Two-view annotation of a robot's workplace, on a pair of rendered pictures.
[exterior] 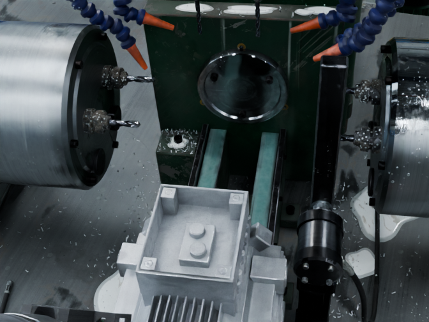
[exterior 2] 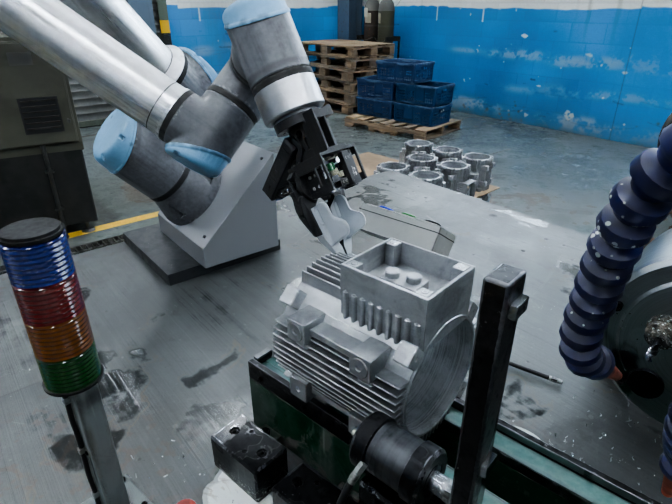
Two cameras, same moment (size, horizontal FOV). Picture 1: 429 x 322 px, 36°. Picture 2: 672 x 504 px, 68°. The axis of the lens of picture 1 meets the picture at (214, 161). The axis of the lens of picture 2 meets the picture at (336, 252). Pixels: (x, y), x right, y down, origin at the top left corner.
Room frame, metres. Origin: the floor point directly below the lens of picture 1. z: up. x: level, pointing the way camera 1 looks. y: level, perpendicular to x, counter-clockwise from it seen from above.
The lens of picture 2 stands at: (0.61, -0.46, 1.42)
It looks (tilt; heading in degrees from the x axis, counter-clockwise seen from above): 27 degrees down; 119
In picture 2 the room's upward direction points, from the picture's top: straight up
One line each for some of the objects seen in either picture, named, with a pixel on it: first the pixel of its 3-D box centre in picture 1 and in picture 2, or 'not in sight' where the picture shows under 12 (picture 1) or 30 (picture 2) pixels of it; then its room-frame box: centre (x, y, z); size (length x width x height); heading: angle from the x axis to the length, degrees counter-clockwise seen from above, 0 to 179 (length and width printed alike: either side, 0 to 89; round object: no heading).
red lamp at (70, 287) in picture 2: not in sight; (49, 293); (0.12, -0.21, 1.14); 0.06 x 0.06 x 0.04
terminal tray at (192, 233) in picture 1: (196, 249); (405, 291); (0.43, 0.03, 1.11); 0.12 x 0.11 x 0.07; 167
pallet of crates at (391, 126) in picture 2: not in sight; (403, 95); (-1.75, 5.46, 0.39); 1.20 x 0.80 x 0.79; 166
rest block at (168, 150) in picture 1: (180, 161); not in sight; (0.81, 0.06, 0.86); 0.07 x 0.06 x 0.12; 78
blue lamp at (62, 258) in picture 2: not in sight; (37, 255); (0.12, -0.21, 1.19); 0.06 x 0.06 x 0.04
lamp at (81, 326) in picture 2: not in sight; (59, 329); (0.12, -0.21, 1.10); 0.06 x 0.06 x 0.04
